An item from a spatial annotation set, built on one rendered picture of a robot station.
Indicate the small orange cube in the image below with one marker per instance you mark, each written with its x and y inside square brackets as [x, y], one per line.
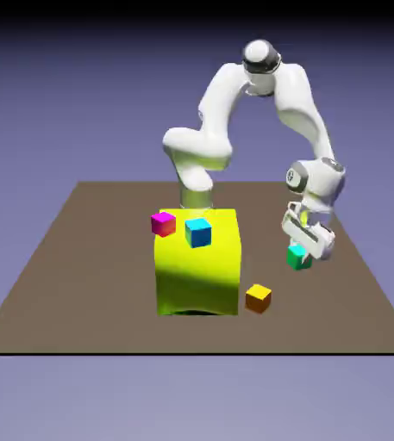
[258, 298]

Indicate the small green cube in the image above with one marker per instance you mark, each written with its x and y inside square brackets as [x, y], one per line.
[296, 259]

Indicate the small magenta cube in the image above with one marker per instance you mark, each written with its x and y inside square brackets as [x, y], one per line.
[163, 224]

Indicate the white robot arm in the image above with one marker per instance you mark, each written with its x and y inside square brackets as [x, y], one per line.
[217, 113]

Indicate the small blue cube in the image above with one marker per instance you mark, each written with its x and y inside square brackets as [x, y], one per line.
[198, 233]

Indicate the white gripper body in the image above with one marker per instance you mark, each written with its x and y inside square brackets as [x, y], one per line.
[303, 233]

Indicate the large yellow box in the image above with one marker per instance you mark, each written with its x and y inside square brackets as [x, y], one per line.
[196, 268]

